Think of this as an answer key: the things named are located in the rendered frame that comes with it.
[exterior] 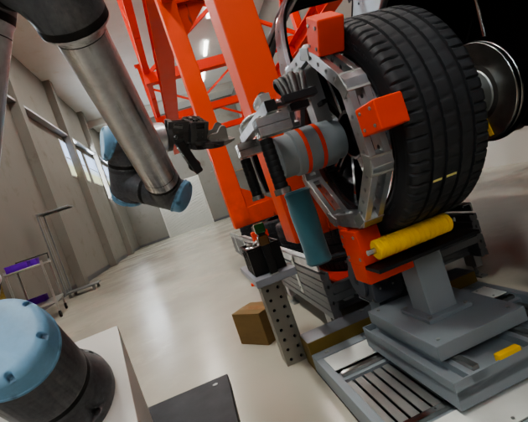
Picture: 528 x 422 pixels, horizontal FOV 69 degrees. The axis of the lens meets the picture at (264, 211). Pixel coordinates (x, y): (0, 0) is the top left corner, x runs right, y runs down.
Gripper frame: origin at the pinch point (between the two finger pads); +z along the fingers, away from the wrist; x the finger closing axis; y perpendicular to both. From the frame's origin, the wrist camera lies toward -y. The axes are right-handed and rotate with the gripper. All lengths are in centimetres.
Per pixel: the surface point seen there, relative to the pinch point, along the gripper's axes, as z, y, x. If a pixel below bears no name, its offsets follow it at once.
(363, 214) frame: 24.0, -12.3, -36.8
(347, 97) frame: 16.0, 18.6, -31.3
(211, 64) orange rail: 236, -48, 591
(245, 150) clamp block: 8.5, -5.6, 5.6
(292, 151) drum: 11.7, 0.6, -16.8
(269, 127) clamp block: -0.4, 10.1, -23.2
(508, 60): 71, 29, -35
